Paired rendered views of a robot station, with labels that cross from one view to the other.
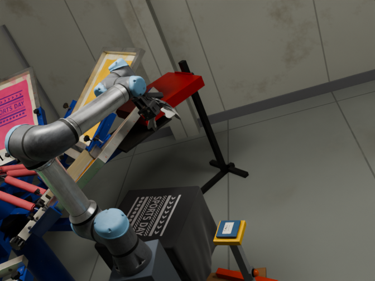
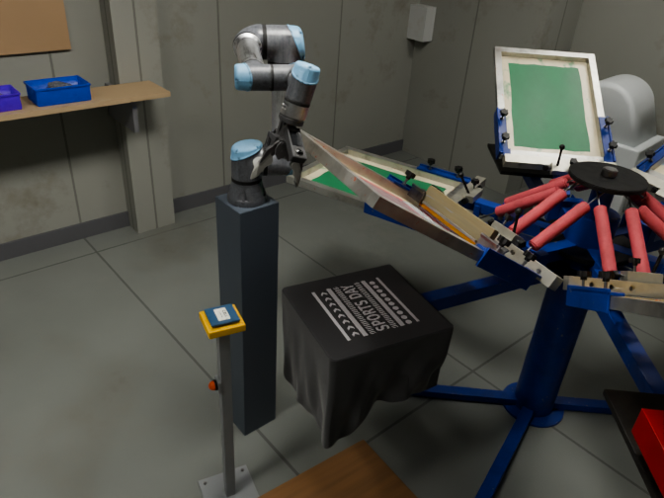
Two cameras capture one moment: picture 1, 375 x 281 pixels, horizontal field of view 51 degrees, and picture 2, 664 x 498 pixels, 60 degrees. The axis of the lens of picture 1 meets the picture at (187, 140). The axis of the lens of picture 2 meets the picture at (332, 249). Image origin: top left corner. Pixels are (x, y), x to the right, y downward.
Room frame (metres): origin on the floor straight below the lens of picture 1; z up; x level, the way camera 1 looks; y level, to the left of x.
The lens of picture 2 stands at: (2.52, -1.19, 2.20)
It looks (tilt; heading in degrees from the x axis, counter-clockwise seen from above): 31 degrees down; 121
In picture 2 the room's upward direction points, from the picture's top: 4 degrees clockwise
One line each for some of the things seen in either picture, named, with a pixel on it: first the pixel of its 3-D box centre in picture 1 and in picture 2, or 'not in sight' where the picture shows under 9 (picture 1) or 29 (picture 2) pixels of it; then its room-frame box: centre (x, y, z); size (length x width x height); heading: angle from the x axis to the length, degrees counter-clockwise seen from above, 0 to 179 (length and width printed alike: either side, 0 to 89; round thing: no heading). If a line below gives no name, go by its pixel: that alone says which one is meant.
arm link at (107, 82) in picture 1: (111, 87); (291, 77); (1.52, 0.19, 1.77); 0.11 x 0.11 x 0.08; 44
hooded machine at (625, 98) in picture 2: not in sight; (602, 157); (2.07, 3.65, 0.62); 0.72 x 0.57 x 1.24; 163
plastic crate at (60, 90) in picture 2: not in sight; (58, 90); (-0.62, 0.81, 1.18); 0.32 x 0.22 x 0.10; 73
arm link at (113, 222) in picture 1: (114, 229); (248, 159); (1.19, 0.38, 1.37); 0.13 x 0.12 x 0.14; 44
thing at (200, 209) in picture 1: (198, 242); (305, 367); (1.64, 0.16, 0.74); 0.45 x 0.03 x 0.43; 149
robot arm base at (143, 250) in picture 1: (128, 251); (246, 187); (1.19, 0.37, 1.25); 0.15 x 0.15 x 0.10
